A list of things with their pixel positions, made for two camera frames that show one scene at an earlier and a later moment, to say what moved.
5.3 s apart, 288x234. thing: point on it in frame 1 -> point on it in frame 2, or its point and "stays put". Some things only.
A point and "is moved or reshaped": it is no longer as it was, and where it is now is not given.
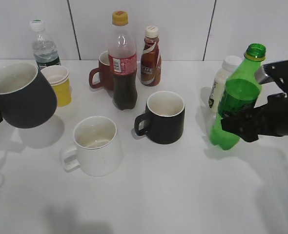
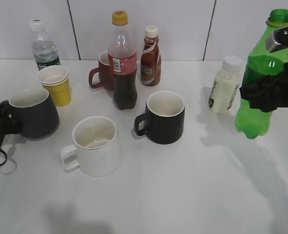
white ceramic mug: [97, 151] stays put
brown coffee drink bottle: [151, 63] stays put
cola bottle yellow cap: [122, 58] stays put
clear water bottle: [45, 51] stays put
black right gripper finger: [279, 117] -> [280, 90]
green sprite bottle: [240, 94] -> [261, 63]
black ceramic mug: [163, 122] stays put
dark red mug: [101, 77] stays put
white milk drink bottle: [218, 86] stays put
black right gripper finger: [286, 74] -> [285, 37]
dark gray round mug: [23, 93] is moved or reshaped
